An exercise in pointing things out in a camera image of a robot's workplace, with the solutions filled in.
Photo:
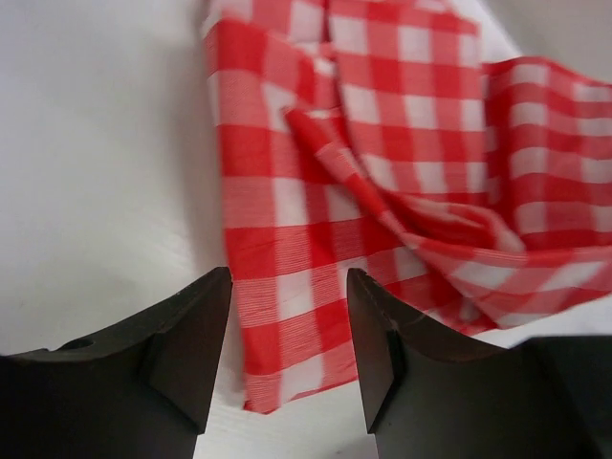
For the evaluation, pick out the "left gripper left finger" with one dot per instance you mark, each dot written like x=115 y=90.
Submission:
x=141 y=388

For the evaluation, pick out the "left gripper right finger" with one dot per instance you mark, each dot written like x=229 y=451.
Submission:
x=428 y=391

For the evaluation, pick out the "red white checkered cloth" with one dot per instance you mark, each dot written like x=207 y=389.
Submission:
x=373 y=135

